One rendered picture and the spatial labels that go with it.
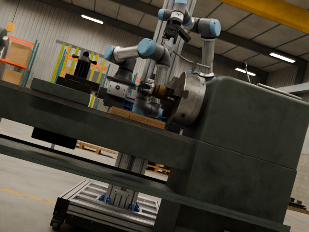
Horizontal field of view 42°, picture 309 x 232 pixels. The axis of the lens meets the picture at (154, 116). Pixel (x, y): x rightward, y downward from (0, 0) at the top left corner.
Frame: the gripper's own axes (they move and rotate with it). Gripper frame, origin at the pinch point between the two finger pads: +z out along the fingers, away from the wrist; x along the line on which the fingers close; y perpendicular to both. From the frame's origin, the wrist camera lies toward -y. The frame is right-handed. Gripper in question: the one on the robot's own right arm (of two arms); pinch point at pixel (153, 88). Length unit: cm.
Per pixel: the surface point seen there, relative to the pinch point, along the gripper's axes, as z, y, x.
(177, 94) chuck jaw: 10.2, -12.7, -0.5
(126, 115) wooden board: 14.9, 11.3, -20.3
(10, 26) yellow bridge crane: -1001, 348, 183
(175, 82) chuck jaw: -7.0, -12.6, 8.5
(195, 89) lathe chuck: 11.3, -21.9, 4.7
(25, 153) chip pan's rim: 28, 53, -53
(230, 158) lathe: 18, -50, -26
